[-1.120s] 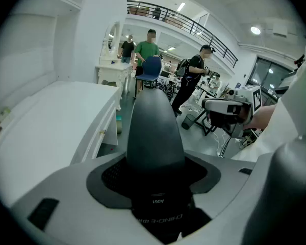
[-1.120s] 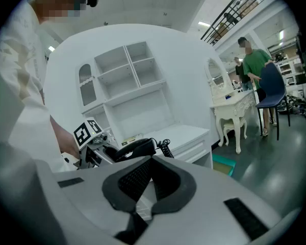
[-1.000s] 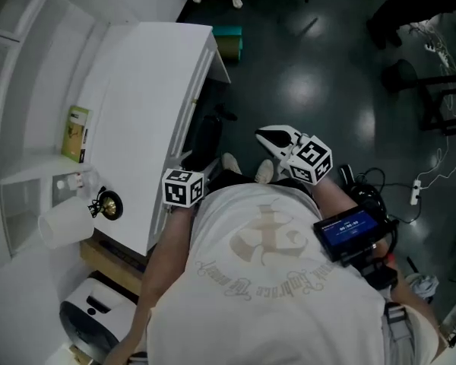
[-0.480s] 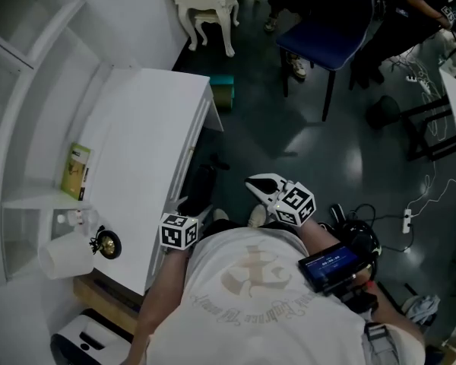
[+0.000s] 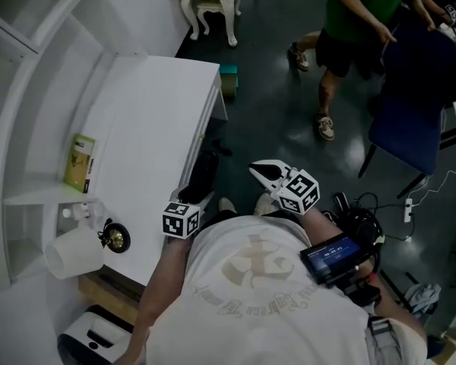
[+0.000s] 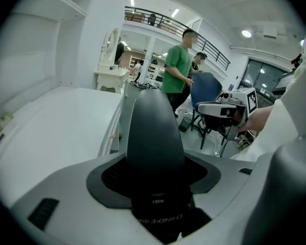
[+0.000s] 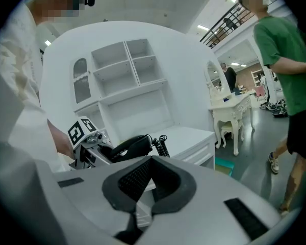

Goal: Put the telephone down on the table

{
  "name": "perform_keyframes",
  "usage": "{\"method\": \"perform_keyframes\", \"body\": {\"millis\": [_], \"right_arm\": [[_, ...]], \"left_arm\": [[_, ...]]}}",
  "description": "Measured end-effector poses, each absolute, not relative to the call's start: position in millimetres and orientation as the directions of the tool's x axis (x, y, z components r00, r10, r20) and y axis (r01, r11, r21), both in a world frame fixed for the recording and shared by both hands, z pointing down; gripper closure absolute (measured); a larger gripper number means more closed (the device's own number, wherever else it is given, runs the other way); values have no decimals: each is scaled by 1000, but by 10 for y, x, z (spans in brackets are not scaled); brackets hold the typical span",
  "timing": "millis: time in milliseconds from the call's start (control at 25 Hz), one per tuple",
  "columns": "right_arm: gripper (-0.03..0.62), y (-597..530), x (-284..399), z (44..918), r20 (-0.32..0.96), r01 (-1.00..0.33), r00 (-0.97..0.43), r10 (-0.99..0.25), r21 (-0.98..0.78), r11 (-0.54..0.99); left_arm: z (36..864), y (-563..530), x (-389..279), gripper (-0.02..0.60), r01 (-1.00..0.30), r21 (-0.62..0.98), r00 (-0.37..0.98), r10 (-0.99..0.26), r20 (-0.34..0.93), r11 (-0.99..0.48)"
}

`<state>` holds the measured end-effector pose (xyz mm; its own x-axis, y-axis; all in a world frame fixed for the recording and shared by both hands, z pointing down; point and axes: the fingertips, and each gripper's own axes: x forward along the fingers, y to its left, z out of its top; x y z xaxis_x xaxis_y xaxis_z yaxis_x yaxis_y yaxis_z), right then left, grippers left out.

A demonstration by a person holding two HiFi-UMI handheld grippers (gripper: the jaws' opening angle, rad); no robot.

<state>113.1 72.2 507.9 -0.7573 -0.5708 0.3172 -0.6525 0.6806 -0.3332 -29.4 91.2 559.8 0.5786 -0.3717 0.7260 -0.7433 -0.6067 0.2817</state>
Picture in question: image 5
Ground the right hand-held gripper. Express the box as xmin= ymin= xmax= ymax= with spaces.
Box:
xmin=249 ymin=159 xmax=321 ymax=217

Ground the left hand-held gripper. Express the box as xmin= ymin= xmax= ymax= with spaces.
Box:
xmin=162 ymin=187 xmax=216 ymax=240

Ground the person's left forearm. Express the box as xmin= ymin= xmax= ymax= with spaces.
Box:
xmin=112 ymin=236 xmax=194 ymax=365

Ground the person's right forearm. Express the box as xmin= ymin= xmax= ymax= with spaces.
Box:
xmin=299 ymin=205 xmax=346 ymax=251

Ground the person's white right shoe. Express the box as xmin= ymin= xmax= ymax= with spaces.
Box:
xmin=252 ymin=192 xmax=280 ymax=217

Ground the person's white shoe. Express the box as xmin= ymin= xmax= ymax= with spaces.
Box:
xmin=252 ymin=192 xmax=280 ymax=217
xmin=217 ymin=197 xmax=237 ymax=215

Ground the person's white left shoe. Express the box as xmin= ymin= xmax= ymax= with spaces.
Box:
xmin=217 ymin=197 xmax=237 ymax=215

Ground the white table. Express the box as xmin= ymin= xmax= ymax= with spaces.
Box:
xmin=84 ymin=53 xmax=230 ymax=289

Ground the black screen device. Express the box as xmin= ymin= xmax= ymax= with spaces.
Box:
xmin=299 ymin=232 xmax=383 ymax=306

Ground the person's white printed t-shirt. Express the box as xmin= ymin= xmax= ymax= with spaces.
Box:
xmin=144 ymin=211 xmax=429 ymax=365

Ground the green book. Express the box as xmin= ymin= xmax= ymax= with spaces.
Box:
xmin=62 ymin=133 xmax=99 ymax=195

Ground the wooden crate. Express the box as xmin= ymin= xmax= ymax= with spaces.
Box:
xmin=78 ymin=270 xmax=147 ymax=325

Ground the table lamp with white shade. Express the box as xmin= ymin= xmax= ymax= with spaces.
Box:
xmin=44 ymin=217 xmax=132 ymax=281

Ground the blue chair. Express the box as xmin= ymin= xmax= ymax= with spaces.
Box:
xmin=357 ymin=21 xmax=456 ymax=199

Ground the white and black appliance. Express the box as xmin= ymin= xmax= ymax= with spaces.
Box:
xmin=56 ymin=304 xmax=136 ymax=365

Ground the white ornate stool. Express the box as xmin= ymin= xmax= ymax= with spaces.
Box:
xmin=165 ymin=0 xmax=263 ymax=48

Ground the white shelf unit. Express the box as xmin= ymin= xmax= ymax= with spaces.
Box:
xmin=0 ymin=0 xmax=117 ymax=285

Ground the grey cloth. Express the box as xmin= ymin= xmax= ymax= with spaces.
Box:
xmin=405 ymin=282 xmax=442 ymax=315

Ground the bundle of black cables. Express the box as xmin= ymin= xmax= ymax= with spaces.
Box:
xmin=321 ymin=191 xmax=387 ymax=256

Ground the white cable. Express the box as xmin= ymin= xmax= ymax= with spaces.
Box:
xmin=382 ymin=161 xmax=456 ymax=243

